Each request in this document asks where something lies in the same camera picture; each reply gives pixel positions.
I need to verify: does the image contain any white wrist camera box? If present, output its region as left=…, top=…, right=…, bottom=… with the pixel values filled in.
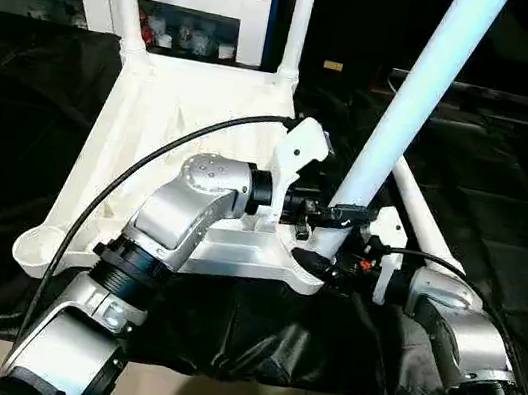
left=254, top=110, right=338, bottom=242
left=352, top=202, right=416, bottom=308

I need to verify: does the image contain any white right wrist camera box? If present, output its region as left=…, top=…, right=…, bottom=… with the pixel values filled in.
left=352, top=202, right=416, bottom=308

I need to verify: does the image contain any black work mat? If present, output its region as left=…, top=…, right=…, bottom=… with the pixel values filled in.
left=0, top=9, right=528, bottom=395

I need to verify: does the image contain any white plastic table top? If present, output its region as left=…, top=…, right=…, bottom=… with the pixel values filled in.
left=8, top=32, right=366, bottom=328

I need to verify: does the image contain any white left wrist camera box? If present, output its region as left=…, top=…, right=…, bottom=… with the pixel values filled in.
left=254, top=110, right=338, bottom=242

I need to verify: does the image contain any red bottle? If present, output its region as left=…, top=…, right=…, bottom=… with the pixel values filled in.
left=139, top=9, right=161, bottom=44

